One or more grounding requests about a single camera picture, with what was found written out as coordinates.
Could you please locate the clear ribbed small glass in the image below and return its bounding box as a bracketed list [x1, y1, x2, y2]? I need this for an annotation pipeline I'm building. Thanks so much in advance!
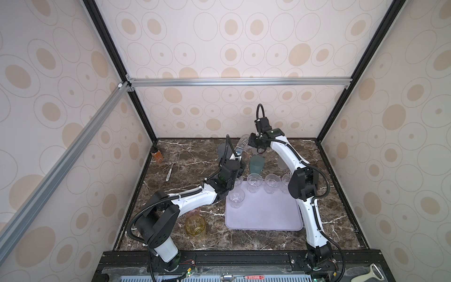
[236, 134, 250, 152]

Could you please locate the clear faceted glass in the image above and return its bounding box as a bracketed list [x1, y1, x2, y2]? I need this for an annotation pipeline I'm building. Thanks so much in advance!
[227, 188, 245, 209]
[264, 174, 281, 195]
[247, 173, 263, 193]
[281, 173, 291, 194]

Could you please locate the lavender plastic tray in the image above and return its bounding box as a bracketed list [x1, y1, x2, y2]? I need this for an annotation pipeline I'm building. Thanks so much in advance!
[225, 182, 303, 231]

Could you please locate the tall blue plastic tumbler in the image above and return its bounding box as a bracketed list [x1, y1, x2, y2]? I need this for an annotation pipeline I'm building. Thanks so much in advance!
[217, 142, 233, 161]

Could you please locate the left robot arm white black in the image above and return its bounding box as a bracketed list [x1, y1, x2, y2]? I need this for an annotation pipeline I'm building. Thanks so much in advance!
[126, 160, 245, 264]

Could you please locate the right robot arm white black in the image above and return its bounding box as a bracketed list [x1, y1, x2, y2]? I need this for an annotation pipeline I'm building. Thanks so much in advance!
[249, 133, 332, 268]

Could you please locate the teal dimpled plastic tumbler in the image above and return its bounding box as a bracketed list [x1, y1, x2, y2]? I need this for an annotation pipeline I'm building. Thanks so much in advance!
[250, 155, 265, 175]

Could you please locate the yellow glass mug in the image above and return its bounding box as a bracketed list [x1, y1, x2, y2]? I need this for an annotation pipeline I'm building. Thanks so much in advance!
[185, 215, 207, 237]

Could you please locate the white small utensil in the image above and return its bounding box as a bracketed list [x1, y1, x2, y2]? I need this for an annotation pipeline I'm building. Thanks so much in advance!
[165, 163, 175, 182]

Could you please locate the small amber bottle black cap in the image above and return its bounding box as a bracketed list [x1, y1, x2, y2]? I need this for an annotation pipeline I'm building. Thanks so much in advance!
[150, 145, 163, 163]

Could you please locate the white peeler tool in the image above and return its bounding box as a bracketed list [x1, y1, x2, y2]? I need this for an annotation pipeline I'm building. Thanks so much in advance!
[351, 263, 386, 282]

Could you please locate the black corrugated cable right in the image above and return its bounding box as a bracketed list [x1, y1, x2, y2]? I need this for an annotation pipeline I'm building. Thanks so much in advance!
[256, 103, 346, 282]

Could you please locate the black corrugated cable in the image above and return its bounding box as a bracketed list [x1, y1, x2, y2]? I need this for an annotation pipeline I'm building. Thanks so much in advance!
[256, 103, 346, 282]
[126, 134, 231, 246]

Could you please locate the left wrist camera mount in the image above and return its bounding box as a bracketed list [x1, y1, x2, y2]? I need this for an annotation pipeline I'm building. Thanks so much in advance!
[230, 147, 243, 162]

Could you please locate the black corrugated cable left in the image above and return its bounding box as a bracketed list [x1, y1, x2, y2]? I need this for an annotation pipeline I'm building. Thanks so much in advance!
[126, 134, 231, 246]

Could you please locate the red handled screwdriver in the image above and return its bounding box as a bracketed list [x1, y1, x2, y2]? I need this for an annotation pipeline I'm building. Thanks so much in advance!
[221, 274, 265, 282]

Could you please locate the aluminium frame bar horizontal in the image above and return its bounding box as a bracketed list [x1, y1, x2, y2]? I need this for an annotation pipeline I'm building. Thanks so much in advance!
[121, 76, 352, 88]

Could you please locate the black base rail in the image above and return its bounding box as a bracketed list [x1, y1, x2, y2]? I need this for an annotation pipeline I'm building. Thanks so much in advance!
[92, 249, 395, 282]

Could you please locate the aluminium frame bar left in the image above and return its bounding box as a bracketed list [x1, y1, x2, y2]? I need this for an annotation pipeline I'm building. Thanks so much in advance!
[1, 81, 131, 264]

